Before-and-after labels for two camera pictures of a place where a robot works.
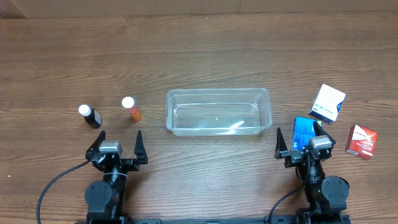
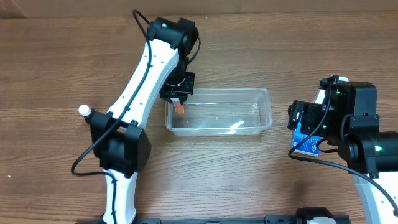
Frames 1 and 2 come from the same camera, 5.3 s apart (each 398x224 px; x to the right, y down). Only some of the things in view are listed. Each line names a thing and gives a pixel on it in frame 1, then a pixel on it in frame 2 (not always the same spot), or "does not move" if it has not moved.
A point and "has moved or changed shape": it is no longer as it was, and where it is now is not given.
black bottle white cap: (92, 117) does not move
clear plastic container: (193, 112) does not move
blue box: (303, 132) does not move
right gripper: (300, 156) → (294, 115)
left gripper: (121, 159) → (176, 93)
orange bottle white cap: (128, 102) has moved or changed shape
